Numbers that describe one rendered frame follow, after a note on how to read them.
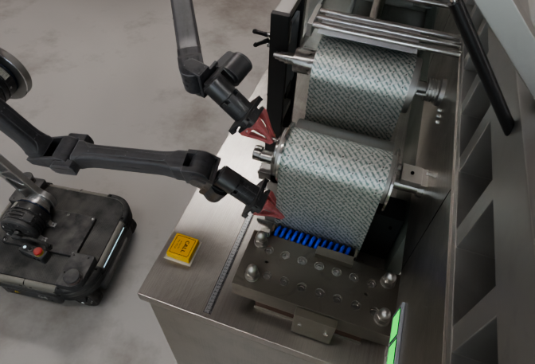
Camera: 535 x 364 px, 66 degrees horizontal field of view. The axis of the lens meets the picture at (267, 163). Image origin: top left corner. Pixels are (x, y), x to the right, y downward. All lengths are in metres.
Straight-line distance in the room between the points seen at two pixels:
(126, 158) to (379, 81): 0.65
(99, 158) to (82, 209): 1.16
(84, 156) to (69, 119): 2.00
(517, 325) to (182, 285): 0.91
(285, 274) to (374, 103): 0.48
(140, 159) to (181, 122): 1.86
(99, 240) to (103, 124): 1.10
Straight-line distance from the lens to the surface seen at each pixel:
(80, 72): 3.55
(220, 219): 1.29
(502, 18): 0.51
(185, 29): 1.07
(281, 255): 1.07
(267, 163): 1.11
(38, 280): 2.13
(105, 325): 2.20
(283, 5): 1.14
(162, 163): 1.04
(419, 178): 0.95
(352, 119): 1.11
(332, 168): 0.91
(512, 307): 0.46
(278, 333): 1.13
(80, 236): 2.15
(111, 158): 1.11
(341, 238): 1.09
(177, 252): 1.21
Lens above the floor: 1.97
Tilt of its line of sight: 49 degrees down
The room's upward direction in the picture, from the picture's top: 3 degrees clockwise
